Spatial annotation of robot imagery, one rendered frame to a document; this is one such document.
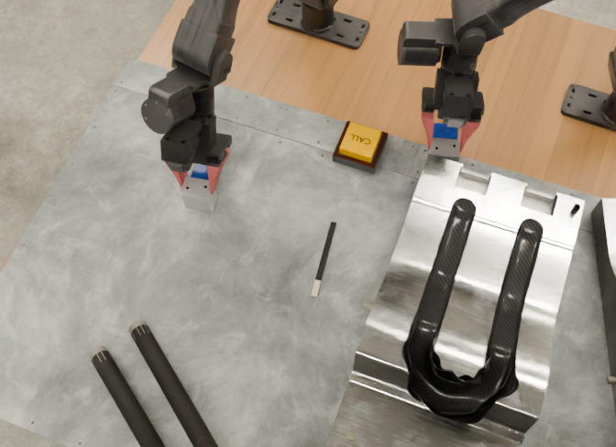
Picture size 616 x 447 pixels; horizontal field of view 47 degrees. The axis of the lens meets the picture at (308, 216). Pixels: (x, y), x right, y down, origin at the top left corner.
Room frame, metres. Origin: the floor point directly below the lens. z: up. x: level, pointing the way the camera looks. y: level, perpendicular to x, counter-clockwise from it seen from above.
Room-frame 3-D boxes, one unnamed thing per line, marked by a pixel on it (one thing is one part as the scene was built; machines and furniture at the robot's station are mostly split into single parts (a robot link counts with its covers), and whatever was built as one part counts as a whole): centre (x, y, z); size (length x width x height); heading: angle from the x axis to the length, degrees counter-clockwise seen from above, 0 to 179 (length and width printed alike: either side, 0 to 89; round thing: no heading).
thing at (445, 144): (0.67, -0.26, 0.83); 0.13 x 0.05 x 0.05; 168
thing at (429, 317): (0.32, -0.24, 0.92); 0.35 x 0.16 x 0.09; 155
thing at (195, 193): (0.63, 0.17, 0.83); 0.13 x 0.05 x 0.05; 163
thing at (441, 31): (0.72, -0.23, 1.03); 0.12 x 0.09 x 0.12; 85
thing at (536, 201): (0.49, -0.37, 0.87); 0.05 x 0.05 x 0.04; 65
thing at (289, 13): (0.97, -0.05, 0.84); 0.20 x 0.07 x 0.08; 62
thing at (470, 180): (0.54, -0.27, 0.87); 0.05 x 0.05 x 0.04; 65
